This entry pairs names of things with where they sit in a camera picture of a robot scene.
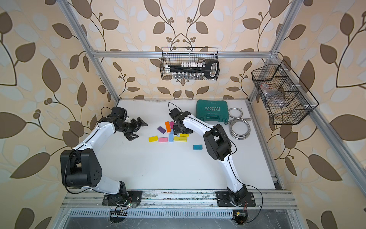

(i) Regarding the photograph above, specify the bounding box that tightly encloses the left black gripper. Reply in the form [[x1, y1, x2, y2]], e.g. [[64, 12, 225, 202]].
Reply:
[[117, 116, 147, 140]]

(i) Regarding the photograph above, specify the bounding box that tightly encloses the long yellow block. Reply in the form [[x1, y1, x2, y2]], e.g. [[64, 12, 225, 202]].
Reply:
[[173, 136, 187, 142]]

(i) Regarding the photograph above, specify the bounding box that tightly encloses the light blue block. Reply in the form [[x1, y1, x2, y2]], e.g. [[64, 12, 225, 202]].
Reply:
[[169, 133, 174, 143]]

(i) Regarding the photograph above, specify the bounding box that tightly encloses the teal block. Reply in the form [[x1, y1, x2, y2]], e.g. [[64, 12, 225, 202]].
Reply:
[[193, 145, 203, 150]]

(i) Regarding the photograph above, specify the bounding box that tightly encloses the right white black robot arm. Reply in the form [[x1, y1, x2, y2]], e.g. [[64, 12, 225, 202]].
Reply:
[[169, 108, 248, 206]]

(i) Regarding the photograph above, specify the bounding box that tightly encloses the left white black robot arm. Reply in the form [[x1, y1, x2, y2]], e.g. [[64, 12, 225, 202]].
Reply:
[[60, 107, 148, 198]]

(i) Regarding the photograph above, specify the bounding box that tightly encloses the orange block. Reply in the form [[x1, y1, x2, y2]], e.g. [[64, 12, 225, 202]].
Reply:
[[165, 122, 171, 133]]

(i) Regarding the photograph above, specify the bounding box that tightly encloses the purple block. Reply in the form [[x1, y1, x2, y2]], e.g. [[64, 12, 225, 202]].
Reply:
[[157, 127, 166, 134]]

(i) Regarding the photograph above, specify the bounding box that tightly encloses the large yellow block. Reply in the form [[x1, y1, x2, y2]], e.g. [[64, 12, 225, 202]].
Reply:
[[148, 136, 159, 143]]

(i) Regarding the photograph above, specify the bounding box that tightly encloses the pink block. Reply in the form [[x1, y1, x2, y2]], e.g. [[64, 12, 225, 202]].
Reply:
[[158, 137, 169, 143]]

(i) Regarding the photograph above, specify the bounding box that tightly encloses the green plastic tool case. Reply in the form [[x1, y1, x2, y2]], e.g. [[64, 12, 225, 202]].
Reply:
[[196, 100, 229, 123]]

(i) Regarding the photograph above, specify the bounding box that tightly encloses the black white tool in basket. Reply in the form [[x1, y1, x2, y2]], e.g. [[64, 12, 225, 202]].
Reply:
[[163, 60, 220, 80]]

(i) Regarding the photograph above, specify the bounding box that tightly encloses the plastic bag in basket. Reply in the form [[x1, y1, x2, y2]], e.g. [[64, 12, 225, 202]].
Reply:
[[260, 83, 286, 107]]

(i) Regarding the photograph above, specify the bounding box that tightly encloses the coiled metal hose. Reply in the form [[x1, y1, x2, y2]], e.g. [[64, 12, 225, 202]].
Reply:
[[225, 107, 252, 140]]

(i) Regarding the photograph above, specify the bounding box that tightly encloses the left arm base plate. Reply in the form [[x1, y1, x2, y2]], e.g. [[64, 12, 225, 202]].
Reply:
[[102, 190, 143, 208]]

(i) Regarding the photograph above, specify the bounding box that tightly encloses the black wire basket back wall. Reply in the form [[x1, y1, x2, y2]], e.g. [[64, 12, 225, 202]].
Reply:
[[160, 46, 220, 81]]

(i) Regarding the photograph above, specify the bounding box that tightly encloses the black wire basket wall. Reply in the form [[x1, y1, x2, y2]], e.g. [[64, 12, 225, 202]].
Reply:
[[251, 60, 319, 125], [160, 46, 220, 81]]

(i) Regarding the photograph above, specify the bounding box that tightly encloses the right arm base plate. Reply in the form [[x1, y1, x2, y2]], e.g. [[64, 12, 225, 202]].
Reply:
[[215, 191, 256, 208]]

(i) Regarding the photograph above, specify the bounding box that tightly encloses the aluminium frame rail front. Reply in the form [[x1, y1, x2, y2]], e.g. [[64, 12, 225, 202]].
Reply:
[[62, 189, 298, 210]]

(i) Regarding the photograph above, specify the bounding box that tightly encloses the black wire basket right wall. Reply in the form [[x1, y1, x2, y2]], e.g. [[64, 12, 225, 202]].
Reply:
[[251, 60, 319, 125]]

